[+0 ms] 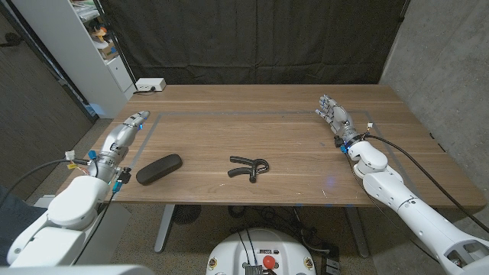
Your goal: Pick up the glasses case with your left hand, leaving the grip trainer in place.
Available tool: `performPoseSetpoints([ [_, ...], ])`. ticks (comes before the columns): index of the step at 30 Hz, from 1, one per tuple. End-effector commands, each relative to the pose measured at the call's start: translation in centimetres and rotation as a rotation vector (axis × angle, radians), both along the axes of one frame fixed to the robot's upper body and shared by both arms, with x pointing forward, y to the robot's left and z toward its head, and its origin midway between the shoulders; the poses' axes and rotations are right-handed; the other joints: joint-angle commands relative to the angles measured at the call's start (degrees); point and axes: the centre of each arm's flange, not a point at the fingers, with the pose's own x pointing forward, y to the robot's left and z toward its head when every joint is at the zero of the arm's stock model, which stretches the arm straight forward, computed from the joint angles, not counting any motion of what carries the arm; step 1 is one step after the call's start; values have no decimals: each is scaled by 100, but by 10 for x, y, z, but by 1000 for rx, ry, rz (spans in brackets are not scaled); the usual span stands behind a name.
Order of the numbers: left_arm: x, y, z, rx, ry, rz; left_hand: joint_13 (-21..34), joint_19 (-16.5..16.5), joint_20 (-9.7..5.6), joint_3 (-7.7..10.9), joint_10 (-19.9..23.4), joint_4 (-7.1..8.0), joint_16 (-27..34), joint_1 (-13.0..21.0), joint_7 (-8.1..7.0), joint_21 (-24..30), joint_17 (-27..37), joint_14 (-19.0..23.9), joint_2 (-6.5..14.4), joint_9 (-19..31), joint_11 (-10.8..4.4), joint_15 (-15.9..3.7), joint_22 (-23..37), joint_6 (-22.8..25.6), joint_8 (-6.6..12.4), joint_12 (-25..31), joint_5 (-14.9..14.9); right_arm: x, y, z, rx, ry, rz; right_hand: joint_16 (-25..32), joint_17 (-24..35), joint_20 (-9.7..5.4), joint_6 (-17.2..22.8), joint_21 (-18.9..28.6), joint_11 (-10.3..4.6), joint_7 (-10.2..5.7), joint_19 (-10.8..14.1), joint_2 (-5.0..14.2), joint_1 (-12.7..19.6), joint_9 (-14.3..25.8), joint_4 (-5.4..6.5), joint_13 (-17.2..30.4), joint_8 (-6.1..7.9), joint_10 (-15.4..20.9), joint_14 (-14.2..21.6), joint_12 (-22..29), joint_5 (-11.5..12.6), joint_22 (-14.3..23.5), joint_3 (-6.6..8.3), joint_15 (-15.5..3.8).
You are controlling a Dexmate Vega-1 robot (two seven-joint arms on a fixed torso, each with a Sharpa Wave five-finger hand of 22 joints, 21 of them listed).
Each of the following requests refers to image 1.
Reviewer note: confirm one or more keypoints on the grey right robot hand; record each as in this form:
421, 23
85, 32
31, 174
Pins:
340, 117

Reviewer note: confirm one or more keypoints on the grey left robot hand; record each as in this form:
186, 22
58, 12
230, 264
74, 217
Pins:
118, 139

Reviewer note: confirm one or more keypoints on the black glasses case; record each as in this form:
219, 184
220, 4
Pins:
158, 169

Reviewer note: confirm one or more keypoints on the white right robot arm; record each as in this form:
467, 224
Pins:
420, 219

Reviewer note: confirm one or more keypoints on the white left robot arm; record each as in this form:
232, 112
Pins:
68, 214

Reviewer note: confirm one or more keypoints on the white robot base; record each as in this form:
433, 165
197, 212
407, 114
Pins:
260, 248

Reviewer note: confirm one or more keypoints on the black grip trainer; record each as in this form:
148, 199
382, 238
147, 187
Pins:
253, 168

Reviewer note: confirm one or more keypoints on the white power strip box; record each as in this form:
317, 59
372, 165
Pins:
149, 84

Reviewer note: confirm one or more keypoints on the dark wood door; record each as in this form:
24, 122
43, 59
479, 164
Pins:
38, 114

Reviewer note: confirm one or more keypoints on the cardboard box on shelf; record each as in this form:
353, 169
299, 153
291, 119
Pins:
108, 50

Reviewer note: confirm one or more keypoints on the white floor box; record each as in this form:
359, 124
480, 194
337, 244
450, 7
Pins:
114, 229

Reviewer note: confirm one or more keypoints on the black backdrop stand pole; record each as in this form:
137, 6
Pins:
114, 43

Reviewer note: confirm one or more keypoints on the white shelf cabinet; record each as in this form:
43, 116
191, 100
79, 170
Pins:
72, 53

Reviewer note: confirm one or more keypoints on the grey table leg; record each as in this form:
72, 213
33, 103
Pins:
164, 229
359, 233

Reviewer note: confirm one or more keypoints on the black round fan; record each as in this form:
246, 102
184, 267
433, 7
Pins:
186, 214

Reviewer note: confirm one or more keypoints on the yellow toy on shelf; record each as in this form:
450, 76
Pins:
100, 34

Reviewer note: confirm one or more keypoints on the black backdrop curtain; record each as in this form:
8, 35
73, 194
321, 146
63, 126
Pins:
260, 38

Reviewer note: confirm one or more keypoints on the person's leg in jeans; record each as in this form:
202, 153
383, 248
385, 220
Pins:
11, 217

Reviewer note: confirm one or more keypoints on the white robot torso edge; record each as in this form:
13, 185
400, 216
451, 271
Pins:
76, 270

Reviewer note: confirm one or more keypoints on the black power adapter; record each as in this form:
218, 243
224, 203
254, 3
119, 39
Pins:
331, 263

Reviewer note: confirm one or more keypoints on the red emergency stop button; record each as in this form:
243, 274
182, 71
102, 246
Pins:
269, 262

